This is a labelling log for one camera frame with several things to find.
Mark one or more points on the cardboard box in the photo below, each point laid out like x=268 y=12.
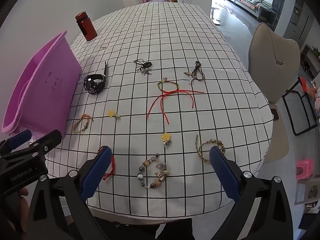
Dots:
x=306 y=192

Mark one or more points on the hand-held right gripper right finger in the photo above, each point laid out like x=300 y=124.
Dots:
x=225 y=173

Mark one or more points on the purple plastic basin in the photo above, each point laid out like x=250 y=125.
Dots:
x=45 y=85

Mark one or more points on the black wristwatch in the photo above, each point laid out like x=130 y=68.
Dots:
x=93 y=83

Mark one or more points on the yellow flower charm with pendant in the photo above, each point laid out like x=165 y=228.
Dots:
x=166 y=137

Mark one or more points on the grey sofa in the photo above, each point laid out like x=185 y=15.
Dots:
x=252 y=0

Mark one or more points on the black metal rack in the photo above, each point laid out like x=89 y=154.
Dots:
x=289 y=115

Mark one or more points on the white checked tablecloth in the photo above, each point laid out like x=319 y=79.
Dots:
x=175 y=42

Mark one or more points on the red thermos bottle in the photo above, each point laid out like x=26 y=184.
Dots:
x=86 y=27

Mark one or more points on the person's left hand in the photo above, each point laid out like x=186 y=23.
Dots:
x=13 y=215

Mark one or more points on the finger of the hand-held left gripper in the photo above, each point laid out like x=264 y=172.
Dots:
x=47 y=140
x=20 y=138

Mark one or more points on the small yellow flower charm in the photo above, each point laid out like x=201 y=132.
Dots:
x=111 y=113

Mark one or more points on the beige dining chair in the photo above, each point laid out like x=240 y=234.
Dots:
x=272 y=62

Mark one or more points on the pink plastic stool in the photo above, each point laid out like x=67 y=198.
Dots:
x=303 y=167

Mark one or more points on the black flat screen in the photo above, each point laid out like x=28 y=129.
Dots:
x=278 y=2

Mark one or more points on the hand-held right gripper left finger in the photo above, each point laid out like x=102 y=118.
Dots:
x=96 y=173

